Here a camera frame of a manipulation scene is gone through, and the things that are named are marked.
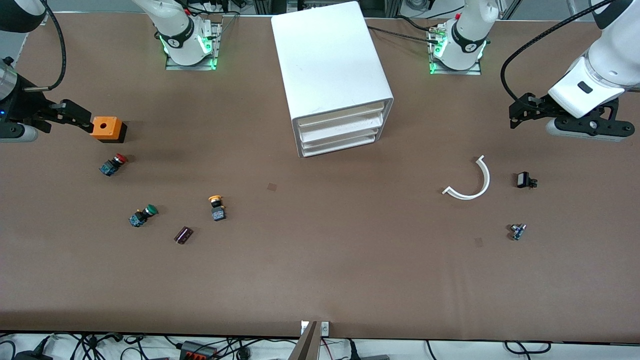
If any white curved plastic strip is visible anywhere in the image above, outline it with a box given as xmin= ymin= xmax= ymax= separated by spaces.
xmin=442 ymin=155 xmax=491 ymax=201

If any red push button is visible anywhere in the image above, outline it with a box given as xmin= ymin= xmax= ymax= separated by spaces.
xmin=98 ymin=153 xmax=128 ymax=177

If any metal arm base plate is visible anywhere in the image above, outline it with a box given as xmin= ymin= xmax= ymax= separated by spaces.
xmin=428 ymin=25 xmax=482 ymax=76
xmin=165 ymin=20 xmax=222 ymax=71

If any orange box with hole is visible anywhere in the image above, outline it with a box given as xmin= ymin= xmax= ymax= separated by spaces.
xmin=90 ymin=116 xmax=128 ymax=144

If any black looped cable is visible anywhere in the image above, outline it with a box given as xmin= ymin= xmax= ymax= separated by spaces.
xmin=504 ymin=340 xmax=552 ymax=356

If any yellow push button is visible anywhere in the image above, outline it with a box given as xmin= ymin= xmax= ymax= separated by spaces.
xmin=208 ymin=195 xmax=227 ymax=222

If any brown angled bar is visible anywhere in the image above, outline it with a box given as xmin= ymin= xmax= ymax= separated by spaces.
xmin=287 ymin=321 xmax=319 ymax=360

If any thick black cable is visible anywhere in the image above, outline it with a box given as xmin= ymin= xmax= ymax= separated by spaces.
xmin=367 ymin=25 xmax=443 ymax=46

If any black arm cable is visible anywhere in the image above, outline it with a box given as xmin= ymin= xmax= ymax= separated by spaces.
xmin=22 ymin=0 xmax=67 ymax=93
xmin=501 ymin=0 xmax=616 ymax=108

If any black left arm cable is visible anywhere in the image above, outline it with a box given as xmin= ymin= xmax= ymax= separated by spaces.
xmin=501 ymin=0 xmax=616 ymax=108

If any green push button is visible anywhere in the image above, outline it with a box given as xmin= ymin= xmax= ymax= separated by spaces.
xmin=128 ymin=204 xmax=159 ymax=228

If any brown table cover sheet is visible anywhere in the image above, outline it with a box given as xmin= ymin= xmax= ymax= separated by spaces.
xmin=0 ymin=12 xmax=640 ymax=344

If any thin black cable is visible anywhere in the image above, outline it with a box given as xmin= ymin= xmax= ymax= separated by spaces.
xmin=395 ymin=15 xmax=441 ymax=33

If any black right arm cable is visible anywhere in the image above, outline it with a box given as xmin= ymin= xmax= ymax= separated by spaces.
xmin=22 ymin=0 xmax=67 ymax=93

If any black power strip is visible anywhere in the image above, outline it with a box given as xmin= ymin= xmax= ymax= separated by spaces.
xmin=179 ymin=340 xmax=219 ymax=360

